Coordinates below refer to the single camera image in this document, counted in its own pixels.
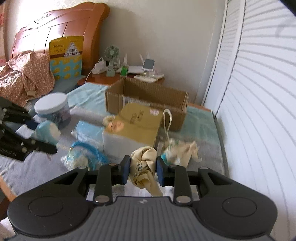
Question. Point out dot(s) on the wooden headboard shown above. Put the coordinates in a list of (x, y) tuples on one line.
[(85, 20)]

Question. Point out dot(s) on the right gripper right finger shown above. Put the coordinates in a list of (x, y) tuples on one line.
[(177, 177)]

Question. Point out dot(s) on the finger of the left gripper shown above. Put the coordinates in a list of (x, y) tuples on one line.
[(16, 147), (11, 112)]

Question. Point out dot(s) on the white wifi router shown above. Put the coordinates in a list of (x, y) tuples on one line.
[(135, 69)]

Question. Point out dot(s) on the floral pink cloth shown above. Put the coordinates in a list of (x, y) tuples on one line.
[(26, 76)]

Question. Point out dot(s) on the yellow duck snack bag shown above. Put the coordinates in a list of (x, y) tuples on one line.
[(66, 57)]

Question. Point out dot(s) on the wooden nightstand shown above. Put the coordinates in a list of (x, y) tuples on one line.
[(104, 80)]

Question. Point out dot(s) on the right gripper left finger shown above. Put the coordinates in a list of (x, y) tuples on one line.
[(108, 176)]

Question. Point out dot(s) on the brown cardboard box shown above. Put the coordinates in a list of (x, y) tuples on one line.
[(127, 90)]

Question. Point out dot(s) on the green desk fan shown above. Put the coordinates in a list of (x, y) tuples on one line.
[(111, 53)]

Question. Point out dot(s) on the white power strip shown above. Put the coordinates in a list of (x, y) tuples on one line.
[(99, 67)]

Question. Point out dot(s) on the cream fuzzy scrunchie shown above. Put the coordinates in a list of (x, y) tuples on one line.
[(108, 119)]

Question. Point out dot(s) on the blue face mask pack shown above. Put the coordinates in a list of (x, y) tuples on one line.
[(88, 133)]

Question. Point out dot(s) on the cream drawstring pouch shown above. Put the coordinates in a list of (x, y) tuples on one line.
[(143, 169)]

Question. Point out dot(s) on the small green box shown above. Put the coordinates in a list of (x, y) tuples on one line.
[(124, 71)]

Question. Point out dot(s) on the crumpled cream cloth bag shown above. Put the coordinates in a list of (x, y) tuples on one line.
[(177, 152)]

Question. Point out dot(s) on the gold tissue pack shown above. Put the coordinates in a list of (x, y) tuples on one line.
[(135, 126)]

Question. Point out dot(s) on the white louvered closet door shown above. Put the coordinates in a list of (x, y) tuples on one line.
[(251, 93)]

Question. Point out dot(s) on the white remote control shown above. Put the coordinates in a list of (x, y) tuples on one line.
[(145, 78)]

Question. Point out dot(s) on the blue white plush toy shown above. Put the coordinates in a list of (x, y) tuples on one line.
[(47, 132)]

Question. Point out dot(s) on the white lid round jar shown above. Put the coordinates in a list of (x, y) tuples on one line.
[(54, 107)]

